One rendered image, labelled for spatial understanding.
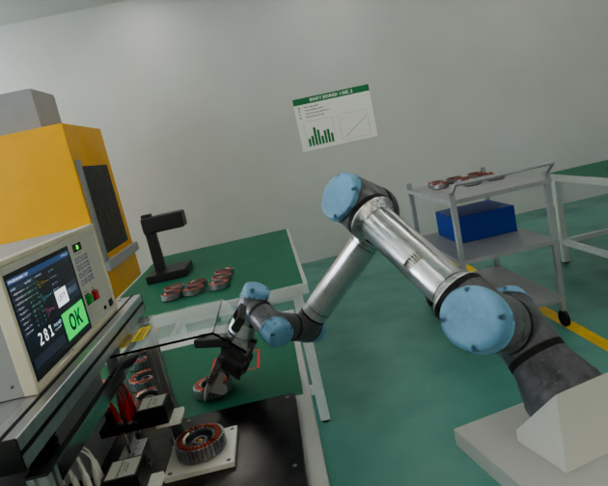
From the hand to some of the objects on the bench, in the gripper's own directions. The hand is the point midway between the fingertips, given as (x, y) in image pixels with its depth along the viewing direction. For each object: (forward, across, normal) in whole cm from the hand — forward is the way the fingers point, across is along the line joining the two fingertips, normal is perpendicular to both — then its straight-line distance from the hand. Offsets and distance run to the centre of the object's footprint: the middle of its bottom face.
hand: (212, 388), depth 151 cm
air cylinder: (0, -38, +1) cm, 38 cm away
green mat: (+16, +9, +20) cm, 27 cm away
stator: (+1, 0, -1) cm, 1 cm away
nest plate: (-8, -33, -11) cm, 36 cm away
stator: (+16, +9, +22) cm, 29 cm away
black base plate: (-7, -45, -14) cm, 48 cm away
